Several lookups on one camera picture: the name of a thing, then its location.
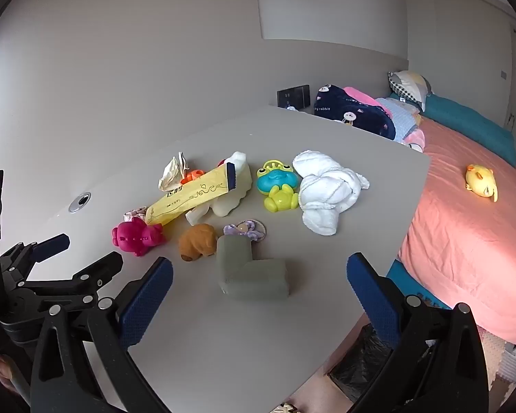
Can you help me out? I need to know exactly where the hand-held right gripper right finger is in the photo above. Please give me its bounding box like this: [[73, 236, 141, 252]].
[[346, 253, 490, 413]]

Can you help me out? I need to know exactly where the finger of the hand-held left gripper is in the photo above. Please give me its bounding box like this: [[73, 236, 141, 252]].
[[9, 252, 124, 310], [0, 233, 71, 285]]

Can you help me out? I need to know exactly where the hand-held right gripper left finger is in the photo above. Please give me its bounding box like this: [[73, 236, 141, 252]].
[[30, 256, 174, 413]]

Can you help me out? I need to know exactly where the bin with black bag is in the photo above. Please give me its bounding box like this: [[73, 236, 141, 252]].
[[329, 322, 398, 403]]

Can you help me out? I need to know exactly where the yellow snack packet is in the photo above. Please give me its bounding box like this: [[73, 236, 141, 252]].
[[145, 162, 238, 226]]

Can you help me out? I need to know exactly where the white paper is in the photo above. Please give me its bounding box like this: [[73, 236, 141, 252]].
[[157, 151, 190, 193], [292, 150, 371, 237]]

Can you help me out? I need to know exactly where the green blue frog toy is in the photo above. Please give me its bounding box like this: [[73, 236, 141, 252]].
[[257, 159, 300, 212]]

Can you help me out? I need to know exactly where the white foam block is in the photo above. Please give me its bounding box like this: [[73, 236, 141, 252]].
[[185, 150, 251, 227]]

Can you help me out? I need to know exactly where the person's left hand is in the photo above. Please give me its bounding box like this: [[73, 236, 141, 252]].
[[0, 350, 29, 401]]

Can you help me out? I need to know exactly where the pink pig toy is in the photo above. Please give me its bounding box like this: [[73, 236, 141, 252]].
[[111, 216, 166, 259]]

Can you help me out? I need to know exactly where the brown dog toy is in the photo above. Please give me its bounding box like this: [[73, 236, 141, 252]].
[[178, 223, 218, 263]]

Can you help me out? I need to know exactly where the grey foam corner guard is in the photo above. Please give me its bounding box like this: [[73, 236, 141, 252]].
[[215, 234, 291, 302]]

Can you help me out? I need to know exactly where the bed with pink sheet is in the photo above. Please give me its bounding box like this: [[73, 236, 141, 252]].
[[398, 116, 516, 353]]

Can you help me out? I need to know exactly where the yellow plush duck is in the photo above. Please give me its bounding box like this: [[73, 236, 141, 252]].
[[464, 163, 498, 203]]

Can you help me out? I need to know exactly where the light pink fluffy blanket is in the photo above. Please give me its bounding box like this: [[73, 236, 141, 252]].
[[402, 129, 426, 153]]

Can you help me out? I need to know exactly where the navy printed blanket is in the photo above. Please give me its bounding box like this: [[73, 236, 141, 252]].
[[313, 84, 397, 140]]

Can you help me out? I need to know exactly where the light blue blanket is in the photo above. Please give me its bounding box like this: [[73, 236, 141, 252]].
[[376, 97, 422, 142]]

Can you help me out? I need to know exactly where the teal pillow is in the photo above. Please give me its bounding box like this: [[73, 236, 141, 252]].
[[389, 90, 516, 168]]

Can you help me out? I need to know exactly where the patchwork pillow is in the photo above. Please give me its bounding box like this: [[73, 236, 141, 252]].
[[387, 70, 435, 113]]

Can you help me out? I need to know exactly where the metal cable grommet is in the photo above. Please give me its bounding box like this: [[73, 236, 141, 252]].
[[68, 191, 92, 213]]

